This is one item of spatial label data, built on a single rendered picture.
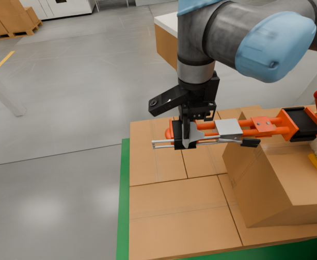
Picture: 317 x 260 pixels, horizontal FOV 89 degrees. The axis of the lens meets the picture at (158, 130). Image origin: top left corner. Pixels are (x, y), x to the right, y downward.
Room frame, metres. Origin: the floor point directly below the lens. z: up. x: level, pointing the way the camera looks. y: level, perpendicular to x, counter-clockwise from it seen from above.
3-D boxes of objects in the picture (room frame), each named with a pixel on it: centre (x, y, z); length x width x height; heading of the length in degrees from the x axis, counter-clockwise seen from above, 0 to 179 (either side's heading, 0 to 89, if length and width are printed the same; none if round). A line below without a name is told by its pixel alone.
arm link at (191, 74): (0.31, -0.09, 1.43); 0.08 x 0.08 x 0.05
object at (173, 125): (0.32, -0.08, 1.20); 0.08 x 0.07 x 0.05; 87
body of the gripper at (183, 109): (0.31, -0.10, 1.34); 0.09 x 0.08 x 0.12; 87
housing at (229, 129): (0.31, -0.21, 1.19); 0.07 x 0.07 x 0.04; 87
